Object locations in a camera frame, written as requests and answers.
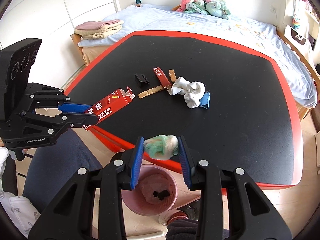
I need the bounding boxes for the green white wad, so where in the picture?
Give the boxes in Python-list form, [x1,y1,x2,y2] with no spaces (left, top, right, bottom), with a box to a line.
[144,135,178,160]

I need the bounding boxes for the large red paper box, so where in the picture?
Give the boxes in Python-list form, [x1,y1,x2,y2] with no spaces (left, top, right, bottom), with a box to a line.
[85,87,135,123]

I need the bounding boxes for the small blue plastic clip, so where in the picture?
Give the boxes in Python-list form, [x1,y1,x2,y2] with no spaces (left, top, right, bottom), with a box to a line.
[200,92,210,109]

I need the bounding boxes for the white cloth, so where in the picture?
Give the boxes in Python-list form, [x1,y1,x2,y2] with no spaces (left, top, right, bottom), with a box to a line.
[169,77,205,109]

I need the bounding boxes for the small black plastic block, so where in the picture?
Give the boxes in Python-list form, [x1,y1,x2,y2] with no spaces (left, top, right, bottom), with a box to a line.
[135,73,150,88]

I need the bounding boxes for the slim red paper box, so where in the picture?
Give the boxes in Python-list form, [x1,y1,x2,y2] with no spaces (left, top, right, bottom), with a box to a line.
[153,67,171,90]

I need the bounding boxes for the pink ribbed trash bin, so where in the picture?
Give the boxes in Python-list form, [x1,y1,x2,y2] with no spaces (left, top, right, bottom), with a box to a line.
[121,164,177,216]

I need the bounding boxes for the person's left leg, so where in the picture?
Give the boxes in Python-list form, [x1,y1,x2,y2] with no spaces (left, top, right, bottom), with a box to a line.
[23,129,103,212]

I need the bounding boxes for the black slipper right foot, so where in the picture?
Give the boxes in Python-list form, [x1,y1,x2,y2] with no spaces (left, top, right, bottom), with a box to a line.
[158,199,201,227]

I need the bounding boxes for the folded pink beige towels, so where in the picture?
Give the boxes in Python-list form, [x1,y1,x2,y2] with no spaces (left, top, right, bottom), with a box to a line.
[74,19,124,40]

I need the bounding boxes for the red black low table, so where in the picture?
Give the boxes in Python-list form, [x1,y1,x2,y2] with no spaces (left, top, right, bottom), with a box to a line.
[66,30,303,188]

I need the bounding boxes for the striped green plush toy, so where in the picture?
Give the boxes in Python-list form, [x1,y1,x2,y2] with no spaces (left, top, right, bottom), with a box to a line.
[184,0,209,15]

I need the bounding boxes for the teal plush toy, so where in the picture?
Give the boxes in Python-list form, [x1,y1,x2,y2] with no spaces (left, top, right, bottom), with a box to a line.
[206,0,231,20]

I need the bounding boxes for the white tote bag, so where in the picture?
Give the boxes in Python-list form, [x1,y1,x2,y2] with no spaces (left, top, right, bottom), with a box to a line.
[284,8,311,48]

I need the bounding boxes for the black camera box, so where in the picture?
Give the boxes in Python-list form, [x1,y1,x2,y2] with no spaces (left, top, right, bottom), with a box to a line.
[0,38,42,121]

